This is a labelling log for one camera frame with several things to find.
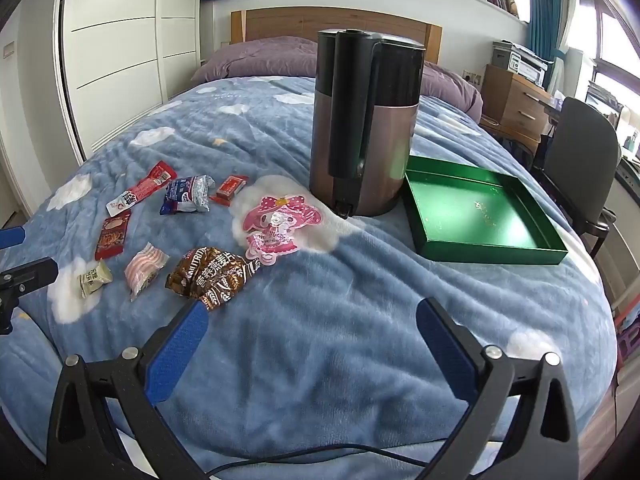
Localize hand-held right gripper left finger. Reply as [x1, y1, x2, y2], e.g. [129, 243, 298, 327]
[47, 300, 210, 480]

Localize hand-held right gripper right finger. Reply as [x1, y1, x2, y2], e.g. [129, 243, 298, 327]
[416, 297, 581, 480]

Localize pale green small snack packet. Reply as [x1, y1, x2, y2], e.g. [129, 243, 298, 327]
[76, 261, 114, 298]

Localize brown crinkled snack packet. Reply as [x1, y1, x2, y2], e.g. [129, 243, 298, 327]
[166, 246, 262, 313]

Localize pink striped candy packet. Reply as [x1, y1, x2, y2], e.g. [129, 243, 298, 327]
[124, 242, 169, 302]

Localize dark red snack packet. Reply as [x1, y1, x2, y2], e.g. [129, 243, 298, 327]
[95, 210, 132, 261]

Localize green shallow box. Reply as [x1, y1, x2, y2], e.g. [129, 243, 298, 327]
[403, 155, 570, 266]

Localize pink cartoon character snack packet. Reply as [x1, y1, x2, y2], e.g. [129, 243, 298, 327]
[242, 192, 323, 266]

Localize blue cloud printed blanket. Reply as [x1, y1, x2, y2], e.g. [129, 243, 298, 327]
[0, 76, 621, 480]

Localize red and white sausage packet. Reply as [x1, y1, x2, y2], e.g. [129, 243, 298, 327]
[106, 161, 178, 218]

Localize blue and white snack packet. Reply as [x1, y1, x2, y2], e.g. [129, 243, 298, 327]
[160, 174, 216, 216]

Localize small red snack packet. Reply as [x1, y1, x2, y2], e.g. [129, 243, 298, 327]
[210, 175, 249, 207]

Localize black and brown electric kettle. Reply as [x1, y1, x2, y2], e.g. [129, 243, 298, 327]
[309, 29, 426, 220]

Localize white wardrobe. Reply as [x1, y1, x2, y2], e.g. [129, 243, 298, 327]
[55, 0, 203, 161]

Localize black office chair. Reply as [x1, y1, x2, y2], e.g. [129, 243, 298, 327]
[531, 96, 623, 256]

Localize wooden dresser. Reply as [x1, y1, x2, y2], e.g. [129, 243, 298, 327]
[479, 64, 556, 143]

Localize grey printer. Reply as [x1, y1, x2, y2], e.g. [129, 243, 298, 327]
[491, 40, 553, 86]

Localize purple pillow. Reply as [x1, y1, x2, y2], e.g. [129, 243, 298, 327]
[190, 36, 485, 120]

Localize wooden headboard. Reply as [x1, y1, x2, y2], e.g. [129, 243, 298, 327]
[230, 9, 443, 65]

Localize black cable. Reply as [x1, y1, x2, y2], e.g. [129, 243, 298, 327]
[207, 442, 436, 478]

